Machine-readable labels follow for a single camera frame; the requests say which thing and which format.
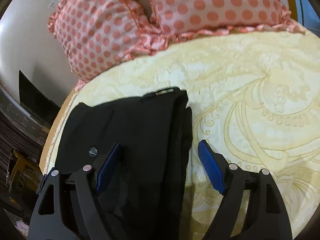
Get yellow patterned bed sheet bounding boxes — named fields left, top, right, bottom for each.
left=40, top=31, right=319, bottom=239

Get polka dot pillow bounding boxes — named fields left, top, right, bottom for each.
left=142, top=0, right=304, bottom=42
left=48, top=0, right=168, bottom=90

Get black television screen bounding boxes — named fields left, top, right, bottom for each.
left=18, top=71, right=60, bottom=127

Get left polka dot pillow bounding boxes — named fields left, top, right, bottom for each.
left=48, top=0, right=168, bottom=90

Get dark curtain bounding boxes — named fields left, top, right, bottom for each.
left=0, top=82, right=49, bottom=190

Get black pants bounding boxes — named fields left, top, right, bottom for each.
left=55, top=87, right=193, bottom=239

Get wooden chair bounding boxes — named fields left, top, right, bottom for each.
left=9, top=150, right=43, bottom=192

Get right polka dot pillow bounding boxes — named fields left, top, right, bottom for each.
left=142, top=0, right=304, bottom=42

